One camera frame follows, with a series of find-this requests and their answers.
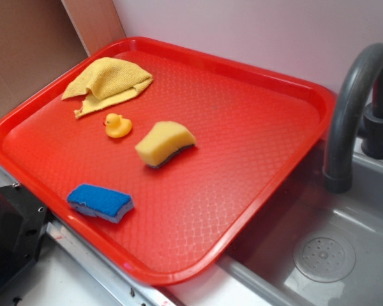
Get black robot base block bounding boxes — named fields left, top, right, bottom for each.
left=0, top=186, right=49, bottom=282

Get yellow rubber duck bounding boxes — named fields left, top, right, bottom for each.
left=103, top=113, right=132, bottom=138

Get yellow microfiber cloth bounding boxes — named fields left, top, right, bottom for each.
left=62, top=57, right=153, bottom=119

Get grey curved faucet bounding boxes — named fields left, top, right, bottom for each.
left=323, top=43, right=383, bottom=193

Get grey plastic sink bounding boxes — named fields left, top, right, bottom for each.
left=159, top=133, right=383, bottom=306

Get brown cardboard panel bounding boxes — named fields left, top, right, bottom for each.
left=0, top=1, right=125, bottom=118

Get sink drain strainer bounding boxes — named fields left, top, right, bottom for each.
left=293, top=232, right=356, bottom=283

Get red plastic tray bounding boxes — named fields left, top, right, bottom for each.
left=0, top=38, right=335, bottom=286

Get blue sponge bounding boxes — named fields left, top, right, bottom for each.
left=67, top=184, right=135, bottom=224

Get yellow sponge with grey pad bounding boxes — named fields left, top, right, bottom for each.
left=135, top=121, right=197, bottom=168

